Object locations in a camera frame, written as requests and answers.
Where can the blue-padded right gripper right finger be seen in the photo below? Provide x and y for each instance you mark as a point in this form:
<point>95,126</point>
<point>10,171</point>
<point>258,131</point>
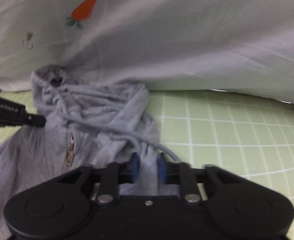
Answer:
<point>184,176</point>

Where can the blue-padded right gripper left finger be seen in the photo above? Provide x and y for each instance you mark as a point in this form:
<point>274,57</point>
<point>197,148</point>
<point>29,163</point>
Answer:
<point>116,174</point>

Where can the grey zip hoodie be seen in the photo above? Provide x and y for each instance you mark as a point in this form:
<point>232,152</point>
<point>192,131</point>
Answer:
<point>85,124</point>

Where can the green grid cutting mat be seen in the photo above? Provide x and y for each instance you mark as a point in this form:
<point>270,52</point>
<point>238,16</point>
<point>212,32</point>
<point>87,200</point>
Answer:
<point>244,135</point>

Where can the white carrot print sheet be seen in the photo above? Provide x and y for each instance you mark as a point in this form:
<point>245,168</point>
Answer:
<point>244,46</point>

